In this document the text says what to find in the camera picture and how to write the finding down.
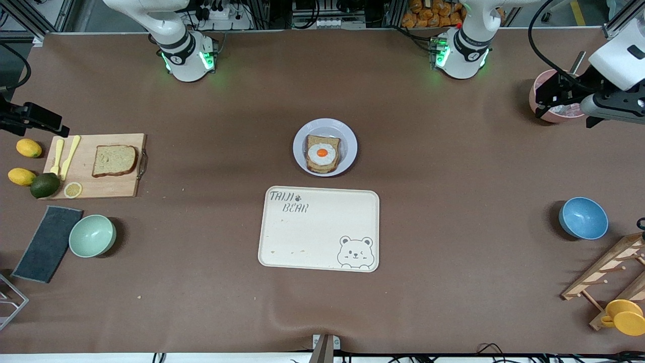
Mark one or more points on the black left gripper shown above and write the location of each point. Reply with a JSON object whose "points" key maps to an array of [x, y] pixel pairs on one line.
{"points": [[579, 82]]}

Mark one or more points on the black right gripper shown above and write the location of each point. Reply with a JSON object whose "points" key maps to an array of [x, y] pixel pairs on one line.
{"points": [[14, 117]]}

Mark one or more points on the plain brown bread slice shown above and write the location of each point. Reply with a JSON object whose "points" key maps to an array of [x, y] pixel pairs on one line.
{"points": [[114, 160]]}

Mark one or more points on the pale lilac round plate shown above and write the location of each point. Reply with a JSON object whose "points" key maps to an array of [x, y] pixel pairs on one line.
{"points": [[347, 136]]}

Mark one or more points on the fried egg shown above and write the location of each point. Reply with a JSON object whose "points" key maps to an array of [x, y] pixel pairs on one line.
{"points": [[322, 154]]}

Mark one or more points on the toasted bread slice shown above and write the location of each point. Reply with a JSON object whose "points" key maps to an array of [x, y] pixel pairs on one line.
{"points": [[313, 140]]}

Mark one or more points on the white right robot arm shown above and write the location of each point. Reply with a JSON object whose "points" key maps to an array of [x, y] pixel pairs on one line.
{"points": [[176, 55]]}

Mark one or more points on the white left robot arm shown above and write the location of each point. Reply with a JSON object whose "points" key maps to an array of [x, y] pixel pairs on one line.
{"points": [[463, 55]]}

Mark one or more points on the pink bowl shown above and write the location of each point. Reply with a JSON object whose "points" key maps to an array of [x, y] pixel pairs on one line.
{"points": [[535, 96]]}

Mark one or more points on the clear ice cube pile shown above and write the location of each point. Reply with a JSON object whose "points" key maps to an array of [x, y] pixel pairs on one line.
{"points": [[567, 111]]}

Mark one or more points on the yellow lemon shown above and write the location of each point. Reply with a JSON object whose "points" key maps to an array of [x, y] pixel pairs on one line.
{"points": [[28, 147], [21, 177]]}

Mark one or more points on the yellow plastic fork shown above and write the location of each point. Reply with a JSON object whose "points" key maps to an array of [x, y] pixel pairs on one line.
{"points": [[57, 157]]}

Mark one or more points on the metal scoop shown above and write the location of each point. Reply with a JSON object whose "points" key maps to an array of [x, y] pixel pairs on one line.
{"points": [[578, 62]]}

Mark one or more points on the yellow plastic knife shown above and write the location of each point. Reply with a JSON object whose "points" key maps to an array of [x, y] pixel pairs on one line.
{"points": [[69, 159]]}

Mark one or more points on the dark green avocado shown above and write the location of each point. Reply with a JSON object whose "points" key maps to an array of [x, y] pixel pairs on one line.
{"points": [[45, 185]]}

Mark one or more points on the lemon slice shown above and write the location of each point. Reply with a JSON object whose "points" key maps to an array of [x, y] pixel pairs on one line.
{"points": [[73, 190]]}

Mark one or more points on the wooden cutting board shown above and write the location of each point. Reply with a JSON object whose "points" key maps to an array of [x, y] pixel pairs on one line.
{"points": [[108, 187]]}

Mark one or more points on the dark grey cloth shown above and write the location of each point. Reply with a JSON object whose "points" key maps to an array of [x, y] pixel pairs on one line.
{"points": [[46, 244]]}

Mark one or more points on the mint green bowl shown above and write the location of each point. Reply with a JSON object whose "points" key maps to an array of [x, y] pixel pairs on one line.
{"points": [[92, 236]]}

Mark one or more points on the blue bowl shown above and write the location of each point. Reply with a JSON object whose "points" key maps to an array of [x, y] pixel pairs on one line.
{"points": [[583, 218]]}

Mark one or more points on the orange snack bags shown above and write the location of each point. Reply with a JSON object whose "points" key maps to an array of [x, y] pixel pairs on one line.
{"points": [[433, 12]]}

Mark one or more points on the wooden cup rack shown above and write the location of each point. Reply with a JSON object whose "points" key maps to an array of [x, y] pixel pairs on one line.
{"points": [[612, 264]]}

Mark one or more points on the white power strip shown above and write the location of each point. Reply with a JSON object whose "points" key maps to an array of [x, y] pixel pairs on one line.
{"points": [[221, 15]]}

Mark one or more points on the yellow cup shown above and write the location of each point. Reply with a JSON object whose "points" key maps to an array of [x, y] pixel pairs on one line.
{"points": [[625, 317]]}

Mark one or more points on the cream bear print tray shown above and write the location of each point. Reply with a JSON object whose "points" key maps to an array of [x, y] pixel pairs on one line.
{"points": [[312, 237]]}

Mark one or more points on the aluminium frame post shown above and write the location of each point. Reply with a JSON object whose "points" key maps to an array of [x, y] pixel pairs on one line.
{"points": [[622, 20], [30, 17]]}

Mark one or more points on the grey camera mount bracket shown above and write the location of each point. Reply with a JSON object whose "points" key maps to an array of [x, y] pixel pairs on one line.
{"points": [[325, 348]]}

